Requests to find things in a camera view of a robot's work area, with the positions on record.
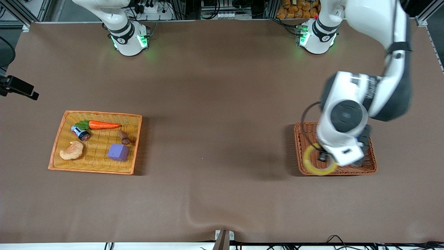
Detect purple foam cube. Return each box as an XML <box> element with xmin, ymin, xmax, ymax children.
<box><xmin>107</xmin><ymin>143</ymin><xmax>130</xmax><ymax>162</ymax></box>

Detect small blue bottle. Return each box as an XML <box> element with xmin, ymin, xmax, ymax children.
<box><xmin>71</xmin><ymin>125</ymin><xmax>91</xmax><ymax>141</ymax></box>

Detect brown table cover mat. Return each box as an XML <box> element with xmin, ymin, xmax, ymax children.
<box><xmin>0</xmin><ymin>19</ymin><xmax>444</xmax><ymax>243</ymax></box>

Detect orange toy carrot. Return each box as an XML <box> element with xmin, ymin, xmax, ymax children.
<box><xmin>75</xmin><ymin>120</ymin><xmax>122</xmax><ymax>130</ymax></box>

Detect bag of orange bread rolls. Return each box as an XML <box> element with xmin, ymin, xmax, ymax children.
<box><xmin>276</xmin><ymin>0</ymin><xmax>319</xmax><ymax>19</ymax></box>

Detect yellow clear tape roll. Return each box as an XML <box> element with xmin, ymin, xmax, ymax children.
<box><xmin>302</xmin><ymin>142</ymin><xmax>339</xmax><ymax>176</ymax></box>

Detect brown wicker basket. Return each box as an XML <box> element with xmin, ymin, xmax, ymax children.
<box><xmin>294</xmin><ymin>121</ymin><xmax>378</xmax><ymax>176</ymax></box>

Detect white power strip with plugs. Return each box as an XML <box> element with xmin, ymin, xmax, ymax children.
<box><xmin>134</xmin><ymin>0</ymin><xmax>174</xmax><ymax>20</ymax></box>

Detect metal table clamp bracket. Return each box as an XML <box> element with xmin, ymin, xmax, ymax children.
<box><xmin>215</xmin><ymin>229</ymin><xmax>235</xmax><ymax>250</ymax></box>

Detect aluminium frame strut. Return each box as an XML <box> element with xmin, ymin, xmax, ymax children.
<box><xmin>0</xmin><ymin>0</ymin><xmax>52</xmax><ymax>32</ymax></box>
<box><xmin>415</xmin><ymin>0</ymin><xmax>444</xmax><ymax>27</ymax></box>

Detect orange yellow woven tray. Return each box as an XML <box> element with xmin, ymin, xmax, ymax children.
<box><xmin>48</xmin><ymin>110</ymin><xmax>143</xmax><ymax>175</ymax></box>

